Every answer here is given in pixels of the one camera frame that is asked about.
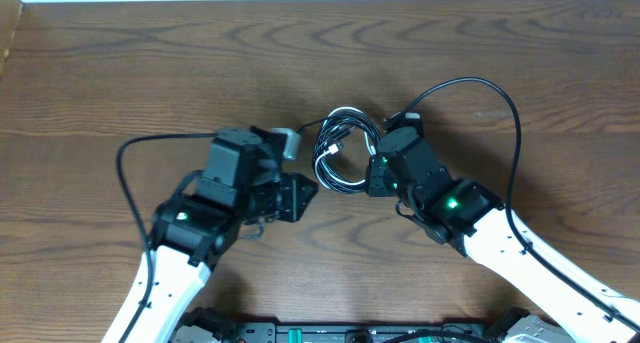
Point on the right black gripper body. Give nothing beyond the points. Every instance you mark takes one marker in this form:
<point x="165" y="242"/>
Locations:
<point x="380" y="183"/>

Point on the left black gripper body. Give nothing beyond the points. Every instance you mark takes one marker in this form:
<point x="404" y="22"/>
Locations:
<point x="268" y="196"/>

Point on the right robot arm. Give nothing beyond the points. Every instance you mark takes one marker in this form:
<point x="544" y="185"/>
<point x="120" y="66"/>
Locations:
<point x="478" y="225"/>

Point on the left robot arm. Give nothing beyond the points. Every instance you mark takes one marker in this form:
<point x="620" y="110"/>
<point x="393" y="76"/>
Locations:
<point x="242" y="183"/>

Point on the cardboard side panel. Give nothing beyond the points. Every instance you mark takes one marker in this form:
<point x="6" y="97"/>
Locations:
<point x="10" y="11"/>

